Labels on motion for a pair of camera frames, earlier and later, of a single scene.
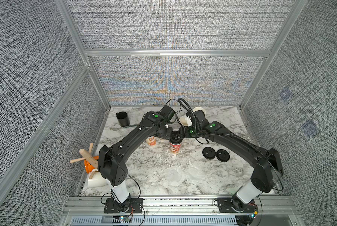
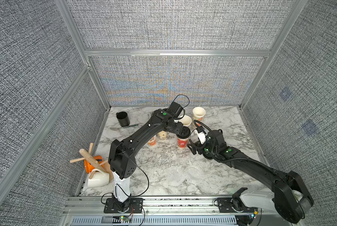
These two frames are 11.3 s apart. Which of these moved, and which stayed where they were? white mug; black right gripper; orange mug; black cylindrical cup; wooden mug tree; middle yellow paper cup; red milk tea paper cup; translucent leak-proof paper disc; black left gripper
Moved: black right gripper; black left gripper; red milk tea paper cup
Stayed: black cylindrical cup; middle yellow paper cup; white mug; translucent leak-proof paper disc; wooden mug tree; orange mug
